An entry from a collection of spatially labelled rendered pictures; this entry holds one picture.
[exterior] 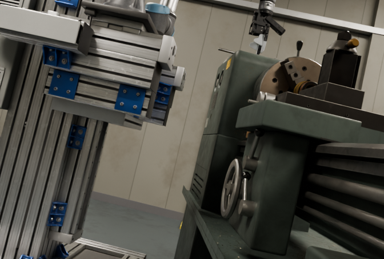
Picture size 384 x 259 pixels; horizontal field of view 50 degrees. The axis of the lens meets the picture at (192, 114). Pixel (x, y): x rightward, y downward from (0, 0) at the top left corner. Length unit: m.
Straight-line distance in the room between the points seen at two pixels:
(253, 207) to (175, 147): 3.49
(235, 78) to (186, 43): 2.78
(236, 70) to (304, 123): 0.93
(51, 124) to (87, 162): 0.19
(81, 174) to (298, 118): 0.96
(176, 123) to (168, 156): 0.36
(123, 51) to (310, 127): 0.69
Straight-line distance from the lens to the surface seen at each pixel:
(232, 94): 1.79
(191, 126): 4.41
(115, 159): 4.52
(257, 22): 2.01
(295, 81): 1.62
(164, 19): 1.94
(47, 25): 1.33
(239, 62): 1.82
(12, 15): 1.38
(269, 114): 0.89
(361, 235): 0.73
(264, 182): 0.93
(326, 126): 0.93
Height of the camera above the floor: 0.79
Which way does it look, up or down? 4 degrees up
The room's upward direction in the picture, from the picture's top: 13 degrees clockwise
